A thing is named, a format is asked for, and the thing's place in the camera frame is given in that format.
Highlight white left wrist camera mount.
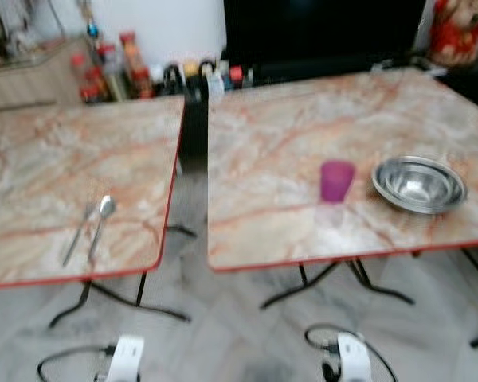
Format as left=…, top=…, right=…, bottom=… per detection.
left=107, top=335, right=145, bottom=382

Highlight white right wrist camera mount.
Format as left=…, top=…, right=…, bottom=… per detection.
left=334, top=332, right=374, bottom=382

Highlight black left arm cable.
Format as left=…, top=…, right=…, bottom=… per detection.
left=37, top=343, right=117, bottom=382

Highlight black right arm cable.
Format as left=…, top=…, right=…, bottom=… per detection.
left=304, top=322, right=398, bottom=382

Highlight red gold figurine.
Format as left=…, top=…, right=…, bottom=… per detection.
left=428, top=0, right=478, bottom=68

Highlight steel spoon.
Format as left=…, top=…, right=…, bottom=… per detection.
left=85, top=194, right=117, bottom=266

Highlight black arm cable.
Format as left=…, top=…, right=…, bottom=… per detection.
left=37, top=343, right=117, bottom=382
left=304, top=322, right=398, bottom=382

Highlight black metal table legs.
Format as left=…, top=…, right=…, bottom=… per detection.
left=49, top=224, right=198, bottom=329
left=261, top=247, right=478, bottom=349

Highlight steel fork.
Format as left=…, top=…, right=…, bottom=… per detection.
left=61, top=202, right=99, bottom=268

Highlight tall orange snack jar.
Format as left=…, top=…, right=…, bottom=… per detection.
left=119, top=31, right=154, bottom=99

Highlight light wooden drawer cabinet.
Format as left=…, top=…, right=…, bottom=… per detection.
left=0, top=35, right=90, bottom=113

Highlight black plush toy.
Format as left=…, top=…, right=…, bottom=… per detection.
left=163, top=64, right=186, bottom=98

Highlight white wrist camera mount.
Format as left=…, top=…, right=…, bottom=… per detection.
left=334, top=332, right=374, bottom=382
left=107, top=335, right=145, bottom=382

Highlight steel canister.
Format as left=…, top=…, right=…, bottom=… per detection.
left=103, top=59, right=130, bottom=102

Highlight black television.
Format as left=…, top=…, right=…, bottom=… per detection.
left=223, top=0, right=428, bottom=70

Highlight clear jar red lid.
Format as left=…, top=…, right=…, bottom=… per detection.
left=69, top=51, right=106, bottom=105

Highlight stainless steel bowl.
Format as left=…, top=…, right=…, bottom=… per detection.
left=370, top=155, right=469, bottom=215

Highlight purple plastic cup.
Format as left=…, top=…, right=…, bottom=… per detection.
left=319, top=159, right=357, bottom=204

